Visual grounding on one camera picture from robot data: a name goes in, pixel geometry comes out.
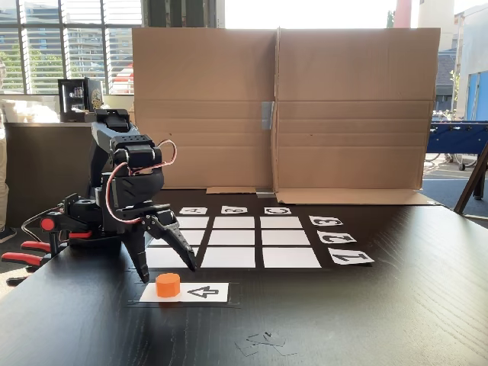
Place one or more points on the round orange token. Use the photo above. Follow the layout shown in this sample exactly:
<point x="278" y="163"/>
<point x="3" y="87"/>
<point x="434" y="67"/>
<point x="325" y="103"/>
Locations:
<point x="167" y="285"/>

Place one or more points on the white nine-square grid sheet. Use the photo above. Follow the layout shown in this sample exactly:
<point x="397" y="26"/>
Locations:
<point x="228" y="257"/>

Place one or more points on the paper label letter A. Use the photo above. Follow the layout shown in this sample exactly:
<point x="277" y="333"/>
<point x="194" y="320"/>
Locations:
<point x="193" y="210"/>

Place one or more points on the red black bar clamp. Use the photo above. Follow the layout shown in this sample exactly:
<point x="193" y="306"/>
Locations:
<point x="26" y="259"/>
<point x="80" y="235"/>

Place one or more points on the paper label letter B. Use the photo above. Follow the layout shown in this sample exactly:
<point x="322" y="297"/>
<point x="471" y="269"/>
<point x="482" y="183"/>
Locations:
<point x="234" y="210"/>

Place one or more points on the white arrow paper sheet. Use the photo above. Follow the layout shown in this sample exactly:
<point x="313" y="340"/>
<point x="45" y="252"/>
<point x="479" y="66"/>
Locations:
<point x="206" y="293"/>

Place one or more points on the brown wooden counter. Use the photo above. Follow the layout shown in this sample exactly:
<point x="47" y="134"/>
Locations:
<point x="49" y="171"/>

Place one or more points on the grey tape strip at cardboard foot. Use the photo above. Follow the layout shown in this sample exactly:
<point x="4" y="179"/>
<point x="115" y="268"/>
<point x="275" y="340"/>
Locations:
<point x="265" y="192"/>

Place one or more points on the black mini fridge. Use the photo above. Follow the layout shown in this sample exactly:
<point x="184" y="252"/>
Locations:
<point x="80" y="99"/>

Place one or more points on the paper label letter C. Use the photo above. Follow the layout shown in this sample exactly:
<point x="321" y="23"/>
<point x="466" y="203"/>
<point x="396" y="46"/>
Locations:
<point x="278" y="210"/>

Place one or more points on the white plastic bags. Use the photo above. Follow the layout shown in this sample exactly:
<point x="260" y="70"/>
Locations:
<point x="30" y="110"/>

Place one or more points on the person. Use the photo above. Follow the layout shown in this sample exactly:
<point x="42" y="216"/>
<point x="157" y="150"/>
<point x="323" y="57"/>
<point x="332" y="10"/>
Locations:
<point x="3" y="171"/>

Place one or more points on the grey tape strip on cardboard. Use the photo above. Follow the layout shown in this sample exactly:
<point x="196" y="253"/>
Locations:
<point x="267" y="115"/>

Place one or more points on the paper label number 3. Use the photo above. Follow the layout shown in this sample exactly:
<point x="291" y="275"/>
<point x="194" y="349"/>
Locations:
<point x="326" y="220"/>

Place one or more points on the paper label number 2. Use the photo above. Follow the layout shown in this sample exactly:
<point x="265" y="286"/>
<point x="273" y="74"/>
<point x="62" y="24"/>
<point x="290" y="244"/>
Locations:
<point x="336" y="237"/>

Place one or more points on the paper label number 1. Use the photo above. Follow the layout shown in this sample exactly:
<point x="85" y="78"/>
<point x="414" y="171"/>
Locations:
<point x="350" y="257"/>

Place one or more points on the brown cardboard screen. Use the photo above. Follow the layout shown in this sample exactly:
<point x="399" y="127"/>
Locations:
<point x="343" y="95"/>

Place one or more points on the blue foosball table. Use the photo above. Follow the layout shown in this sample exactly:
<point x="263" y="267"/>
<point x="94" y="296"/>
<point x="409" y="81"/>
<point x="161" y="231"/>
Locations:
<point x="457" y="133"/>

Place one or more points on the dark wooden stand leg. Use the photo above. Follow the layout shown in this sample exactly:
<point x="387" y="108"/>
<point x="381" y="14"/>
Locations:
<point x="472" y="179"/>

